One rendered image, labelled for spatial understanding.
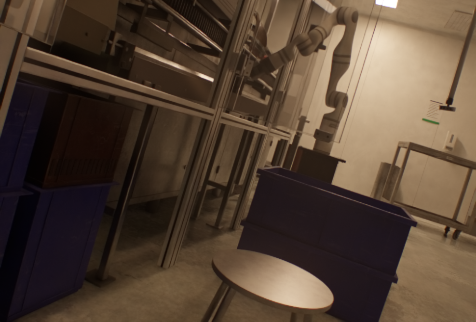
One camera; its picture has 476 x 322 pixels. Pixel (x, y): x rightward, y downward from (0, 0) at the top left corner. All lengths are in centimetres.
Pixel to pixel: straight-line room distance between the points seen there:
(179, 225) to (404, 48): 550
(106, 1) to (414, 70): 585
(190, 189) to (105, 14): 73
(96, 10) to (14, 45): 28
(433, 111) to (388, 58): 101
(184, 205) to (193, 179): 10
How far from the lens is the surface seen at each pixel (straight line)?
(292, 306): 91
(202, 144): 143
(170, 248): 151
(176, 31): 208
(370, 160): 635
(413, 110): 643
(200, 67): 201
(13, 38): 68
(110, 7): 96
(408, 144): 522
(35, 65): 72
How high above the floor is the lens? 58
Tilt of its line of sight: 2 degrees down
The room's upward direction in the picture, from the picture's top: 17 degrees clockwise
